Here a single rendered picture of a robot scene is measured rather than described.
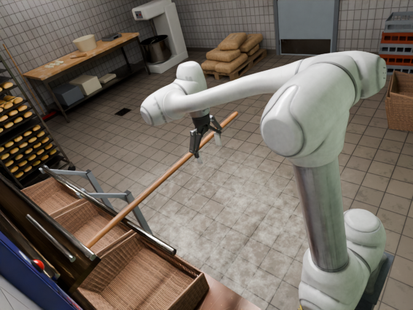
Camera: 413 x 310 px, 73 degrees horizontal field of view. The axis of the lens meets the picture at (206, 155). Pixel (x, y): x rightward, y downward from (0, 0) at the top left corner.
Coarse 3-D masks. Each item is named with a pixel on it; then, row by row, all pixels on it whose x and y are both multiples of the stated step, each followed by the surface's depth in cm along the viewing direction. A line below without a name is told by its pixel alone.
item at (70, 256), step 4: (28, 216) 98; (28, 220) 97; (32, 220) 96; (36, 220) 98; (32, 224) 95; (36, 224) 94; (40, 224) 100; (40, 228) 92; (44, 228) 92; (44, 232) 90; (48, 232) 89; (48, 236) 88; (52, 236) 88; (52, 240) 86; (56, 240) 86; (56, 244) 85; (60, 244) 84; (60, 248) 83; (64, 248) 83; (68, 248) 89; (64, 252) 81; (68, 252) 81; (68, 256) 80; (72, 256) 80; (72, 260) 79
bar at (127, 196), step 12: (48, 168) 181; (60, 180) 163; (96, 180) 210; (84, 192) 150; (96, 192) 215; (96, 204) 140; (108, 204) 224; (132, 228) 123; (144, 228) 194; (156, 240) 114; (168, 252) 109
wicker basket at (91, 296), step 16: (128, 240) 173; (144, 240) 181; (112, 256) 167; (128, 256) 177; (144, 256) 179; (160, 256) 177; (176, 256) 158; (96, 272) 160; (112, 272) 170; (128, 272) 173; (144, 272) 171; (160, 272) 168; (176, 272) 166; (192, 272) 157; (80, 288) 151; (96, 288) 163; (112, 288) 167; (144, 288) 163; (160, 288) 160; (176, 288) 158; (192, 288) 143; (96, 304) 143; (112, 304) 159; (128, 304) 157; (144, 304) 155; (160, 304) 153; (176, 304) 134; (192, 304) 146
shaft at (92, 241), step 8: (208, 136) 161; (200, 144) 157; (184, 160) 149; (176, 168) 146; (168, 176) 142; (152, 184) 138; (160, 184) 139; (144, 192) 134; (136, 200) 131; (128, 208) 128; (120, 216) 125; (112, 224) 123; (104, 232) 120; (88, 240) 117; (96, 240) 118
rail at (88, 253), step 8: (0, 176) 130; (8, 184) 123; (16, 192) 117; (24, 200) 111; (32, 208) 107; (40, 208) 105; (48, 216) 100; (56, 224) 96; (64, 232) 92; (72, 240) 89; (80, 248) 86; (88, 256) 82
